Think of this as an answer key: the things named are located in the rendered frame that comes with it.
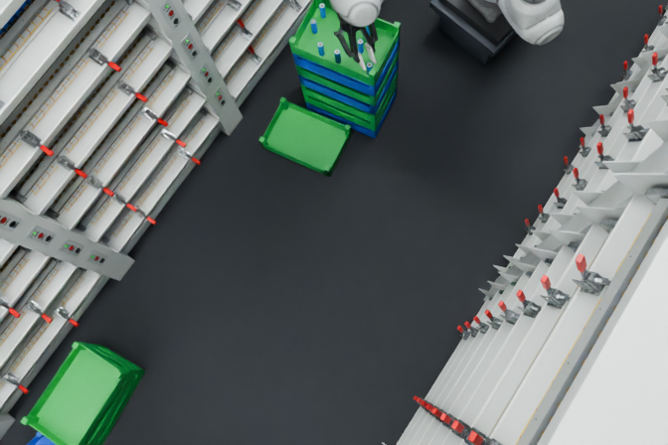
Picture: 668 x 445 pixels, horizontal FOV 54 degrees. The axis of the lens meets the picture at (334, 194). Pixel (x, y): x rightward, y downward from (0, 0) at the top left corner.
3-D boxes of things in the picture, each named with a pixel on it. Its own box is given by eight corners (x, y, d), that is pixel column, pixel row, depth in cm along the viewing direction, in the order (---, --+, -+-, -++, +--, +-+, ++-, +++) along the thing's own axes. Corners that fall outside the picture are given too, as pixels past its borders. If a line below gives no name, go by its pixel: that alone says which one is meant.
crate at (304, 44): (400, 35, 213) (401, 23, 205) (374, 86, 209) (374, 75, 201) (318, 3, 218) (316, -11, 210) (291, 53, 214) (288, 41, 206)
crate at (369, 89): (399, 47, 220) (400, 35, 213) (374, 97, 216) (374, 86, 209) (320, 15, 226) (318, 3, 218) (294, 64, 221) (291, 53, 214)
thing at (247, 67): (322, -15, 260) (329, -30, 247) (233, 102, 249) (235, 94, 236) (281, -47, 258) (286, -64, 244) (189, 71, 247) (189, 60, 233)
